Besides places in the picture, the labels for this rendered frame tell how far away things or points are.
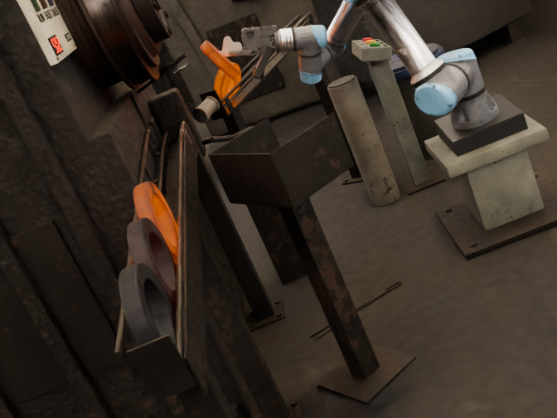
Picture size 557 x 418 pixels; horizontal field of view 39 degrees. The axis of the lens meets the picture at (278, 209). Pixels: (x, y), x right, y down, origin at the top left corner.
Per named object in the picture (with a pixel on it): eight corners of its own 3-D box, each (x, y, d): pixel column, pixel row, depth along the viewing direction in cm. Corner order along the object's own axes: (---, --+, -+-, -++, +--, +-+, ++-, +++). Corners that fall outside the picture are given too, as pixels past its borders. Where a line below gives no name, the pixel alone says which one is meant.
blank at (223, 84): (218, 112, 281) (225, 114, 280) (209, 83, 269) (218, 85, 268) (236, 82, 289) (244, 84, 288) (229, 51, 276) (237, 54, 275)
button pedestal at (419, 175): (409, 197, 305) (355, 51, 285) (396, 180, 328) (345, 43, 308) (448, 182, 304) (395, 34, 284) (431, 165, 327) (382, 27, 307)
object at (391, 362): (381, 411, 192) (270, 153, 169) (314, 386, 214) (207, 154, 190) (432, 362, 203) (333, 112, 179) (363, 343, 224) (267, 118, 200)
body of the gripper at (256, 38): (239, 28, 252) (276, 24, 253) (242, 55, 255) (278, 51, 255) (239, 31, 245) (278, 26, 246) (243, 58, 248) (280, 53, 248)
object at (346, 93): (375, 210, 308) (328, 89, 291) (370, 200, 319) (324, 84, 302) (404, 198, 307) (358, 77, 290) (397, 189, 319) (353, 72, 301)
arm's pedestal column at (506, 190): (542, 174, 277) (522, 109, 268) (589, 213, 239) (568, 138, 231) (437, 216, 281) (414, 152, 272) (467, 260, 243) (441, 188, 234)
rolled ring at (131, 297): (138, 242, 136) (121, 250, 137) (133, 299, 120) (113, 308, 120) (182, 321, 145) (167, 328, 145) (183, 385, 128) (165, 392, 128)
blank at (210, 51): (211, 62, 241) (219, 54, 240) (191, 40, 251) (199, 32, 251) (241, 87, 252) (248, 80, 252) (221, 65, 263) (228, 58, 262)
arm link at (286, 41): (292, 50, 256) (294, 52, 248) (278, 51, 256) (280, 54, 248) (289, 26, 253) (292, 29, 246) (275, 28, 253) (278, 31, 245)
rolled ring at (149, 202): (151, 222, 153) (136, 228, 153) (189, 277, 165) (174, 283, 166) (142, 163, 166) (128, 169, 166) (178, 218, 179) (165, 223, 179)
